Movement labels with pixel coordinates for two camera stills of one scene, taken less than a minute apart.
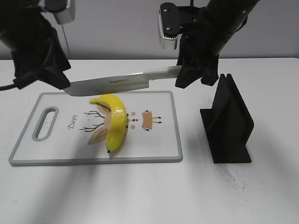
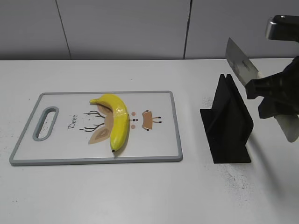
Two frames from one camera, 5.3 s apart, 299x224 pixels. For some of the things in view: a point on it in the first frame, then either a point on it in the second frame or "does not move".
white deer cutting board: (61, 130) does not move
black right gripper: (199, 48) -> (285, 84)
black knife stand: (228, 124) does not move
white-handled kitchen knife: (120, 84) -> (247, 73)
